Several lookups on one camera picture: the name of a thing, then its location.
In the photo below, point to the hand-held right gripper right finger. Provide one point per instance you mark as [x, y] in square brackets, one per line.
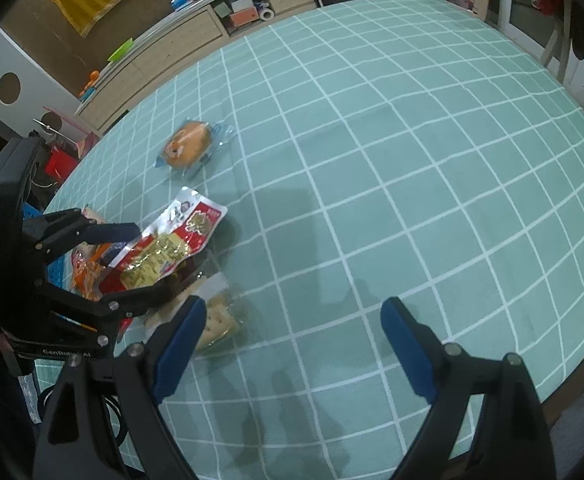
[406, 347]

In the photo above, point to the orange box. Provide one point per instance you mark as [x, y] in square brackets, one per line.
[243, 17]

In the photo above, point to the wooden chair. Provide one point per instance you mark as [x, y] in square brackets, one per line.
[563, 35]

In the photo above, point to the cracker packet with green edges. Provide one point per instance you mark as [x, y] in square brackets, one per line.
[221, 317]

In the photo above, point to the orange-red snack packet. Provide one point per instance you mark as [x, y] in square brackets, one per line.
[84, 275]

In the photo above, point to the round bun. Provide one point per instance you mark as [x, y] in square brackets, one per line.
[191, 142]

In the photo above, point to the white panel with brown dot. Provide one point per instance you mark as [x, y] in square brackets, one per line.
[26, 85]

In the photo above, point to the green flat item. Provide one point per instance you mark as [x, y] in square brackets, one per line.
[120, 51]

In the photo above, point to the long beige cabinet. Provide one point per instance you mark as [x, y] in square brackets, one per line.
[181, 40]

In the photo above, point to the orange toy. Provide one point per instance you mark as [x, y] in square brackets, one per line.
[90, 85]

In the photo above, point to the white tape roll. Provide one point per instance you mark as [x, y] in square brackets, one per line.
[266, 13]

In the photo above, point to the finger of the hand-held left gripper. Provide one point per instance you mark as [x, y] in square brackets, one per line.
[136, 302]
[116, 232]

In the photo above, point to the red and silver snack packet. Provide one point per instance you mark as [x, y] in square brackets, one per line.
[191, 225]

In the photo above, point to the green checked tablecloth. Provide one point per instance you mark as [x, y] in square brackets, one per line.
[397, 160]

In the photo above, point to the red bag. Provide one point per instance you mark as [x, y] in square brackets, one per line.
[60, 164]

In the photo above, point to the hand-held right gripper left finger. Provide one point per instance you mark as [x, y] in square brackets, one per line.
[181, 345]

